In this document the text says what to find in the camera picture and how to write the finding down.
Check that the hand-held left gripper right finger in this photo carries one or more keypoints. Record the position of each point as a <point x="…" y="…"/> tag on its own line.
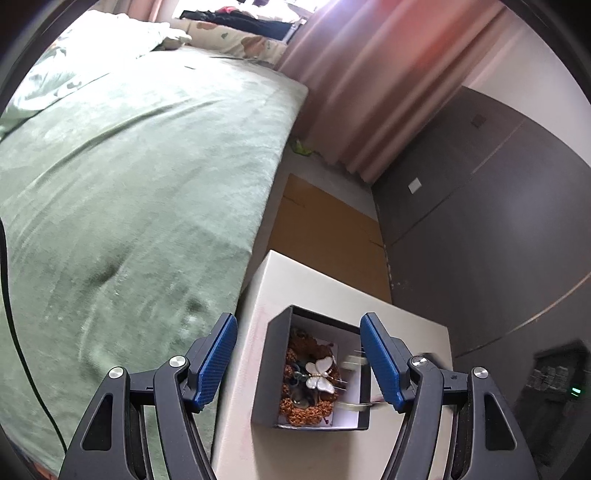
<point x="381" y="364"/>

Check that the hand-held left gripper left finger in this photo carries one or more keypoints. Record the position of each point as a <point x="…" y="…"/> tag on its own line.
<point x="217" y="360"/>

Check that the black jewelry box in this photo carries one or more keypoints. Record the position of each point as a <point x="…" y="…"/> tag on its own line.
<point x="272" y="364"/>

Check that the white butterfly brooch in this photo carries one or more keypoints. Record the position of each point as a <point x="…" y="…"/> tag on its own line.
<point x="318" y="371"/>

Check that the white side table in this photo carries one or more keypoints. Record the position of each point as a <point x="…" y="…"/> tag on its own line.
<point x="235" y="415"/>

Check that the flat brown cardboard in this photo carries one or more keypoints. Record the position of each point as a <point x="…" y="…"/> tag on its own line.
<point x="323" y="230"/>

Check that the black appliance with green light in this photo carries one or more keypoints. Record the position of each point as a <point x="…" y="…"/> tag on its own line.
<point x="554" y="406"/>

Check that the green bed blanket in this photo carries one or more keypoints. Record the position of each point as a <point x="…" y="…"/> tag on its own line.
<point x="138" y="184"/>

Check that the small green floor scrap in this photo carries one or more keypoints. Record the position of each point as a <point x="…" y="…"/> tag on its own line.
<point x="302" y="147"/>

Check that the pink curtain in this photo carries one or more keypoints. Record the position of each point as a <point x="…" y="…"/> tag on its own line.
<point x="369" y="83"/>

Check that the floral pillow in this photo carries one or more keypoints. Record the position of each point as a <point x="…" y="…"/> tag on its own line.
<point x="231" y="39"/>

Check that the dark clothes pile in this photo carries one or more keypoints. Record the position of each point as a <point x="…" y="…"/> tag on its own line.
<point x="240" y="21"/>

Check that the white floral quilt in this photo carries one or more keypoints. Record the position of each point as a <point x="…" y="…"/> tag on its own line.
<point x="92" y="41"/>

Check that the white wall switch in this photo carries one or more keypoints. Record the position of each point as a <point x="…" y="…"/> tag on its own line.
<point x="415" y="185"/>

